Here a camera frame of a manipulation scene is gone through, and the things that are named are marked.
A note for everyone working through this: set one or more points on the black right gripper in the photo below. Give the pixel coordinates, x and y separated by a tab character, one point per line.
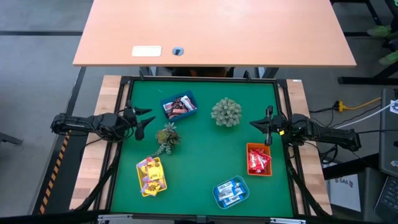
281	124

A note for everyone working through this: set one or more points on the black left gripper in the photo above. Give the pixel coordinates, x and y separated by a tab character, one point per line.
130	119

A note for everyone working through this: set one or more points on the red Skittles bag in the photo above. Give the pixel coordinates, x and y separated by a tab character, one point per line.
253	166
252	154
263	159
261	151

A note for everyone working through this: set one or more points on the white PayDay bar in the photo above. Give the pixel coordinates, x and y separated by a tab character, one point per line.
188	103
168	107

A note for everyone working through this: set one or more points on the brown PayDay bar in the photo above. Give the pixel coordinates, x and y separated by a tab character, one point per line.
179	111
177	102
173	116

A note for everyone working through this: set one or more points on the yellow Sour Patch Kids bag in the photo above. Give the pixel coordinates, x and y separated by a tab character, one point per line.
146	163
146	180
149	193
152	187
154	173

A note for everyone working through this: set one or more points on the white blue Hershey's bar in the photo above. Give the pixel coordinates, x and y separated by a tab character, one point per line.
231	201
228	194
239	186
225	186

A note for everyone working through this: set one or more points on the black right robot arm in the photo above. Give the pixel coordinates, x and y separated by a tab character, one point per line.
326	133

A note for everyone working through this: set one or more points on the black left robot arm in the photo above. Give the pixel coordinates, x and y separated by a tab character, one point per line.
93	123

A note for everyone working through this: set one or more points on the orange plastic basket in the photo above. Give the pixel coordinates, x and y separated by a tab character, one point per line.
259	146

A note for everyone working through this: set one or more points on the dark blue plastic bin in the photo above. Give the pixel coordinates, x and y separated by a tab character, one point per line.
164	102

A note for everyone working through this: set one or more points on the dark green potted artificial plant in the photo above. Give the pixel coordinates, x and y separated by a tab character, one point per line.
168	135

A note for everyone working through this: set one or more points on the pale green bushy artificial plant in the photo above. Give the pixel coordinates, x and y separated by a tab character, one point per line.
226	112

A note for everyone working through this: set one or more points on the yellow plastic basket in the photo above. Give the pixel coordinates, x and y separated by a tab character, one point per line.
140	174

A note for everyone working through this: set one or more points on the green table mat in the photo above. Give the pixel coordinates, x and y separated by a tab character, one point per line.
202	146

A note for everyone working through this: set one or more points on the white rectangular desk plate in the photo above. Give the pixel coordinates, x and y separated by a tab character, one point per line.
146	51

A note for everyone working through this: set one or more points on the teal plastic bin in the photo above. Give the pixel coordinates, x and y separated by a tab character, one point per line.
245	189

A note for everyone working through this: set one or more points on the light wooden desk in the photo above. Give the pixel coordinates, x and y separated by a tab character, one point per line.
217	31

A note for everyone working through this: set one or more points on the black ramp with hazard stripes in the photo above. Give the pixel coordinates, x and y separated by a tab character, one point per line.
62	180

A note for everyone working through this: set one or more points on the white cardboard box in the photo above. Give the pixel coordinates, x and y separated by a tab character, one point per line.
345	193

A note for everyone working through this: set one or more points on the grey computer case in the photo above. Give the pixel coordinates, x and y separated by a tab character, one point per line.
388	140

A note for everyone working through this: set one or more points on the black furniture foot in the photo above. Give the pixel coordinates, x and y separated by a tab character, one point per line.
11	139

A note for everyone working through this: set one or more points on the person's foot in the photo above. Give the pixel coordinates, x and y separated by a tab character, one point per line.
377	31
389	58

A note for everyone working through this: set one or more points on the black keyboard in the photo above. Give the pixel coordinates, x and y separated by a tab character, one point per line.
388	199

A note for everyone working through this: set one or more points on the person's leg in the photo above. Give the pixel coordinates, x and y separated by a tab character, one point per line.
394	21

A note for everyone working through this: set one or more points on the black desk frame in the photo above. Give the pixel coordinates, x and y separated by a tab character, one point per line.
367	81

